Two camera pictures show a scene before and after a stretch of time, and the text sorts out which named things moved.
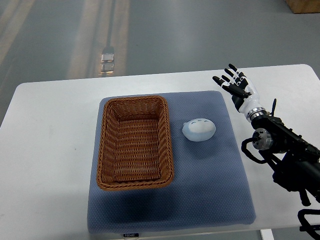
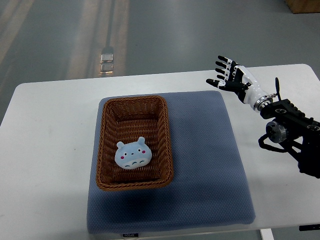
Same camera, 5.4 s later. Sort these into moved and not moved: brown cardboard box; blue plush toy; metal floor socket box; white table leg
Moved: blue plush toy
Not moved: white table leg; metal floor socket box; brown cardboard box
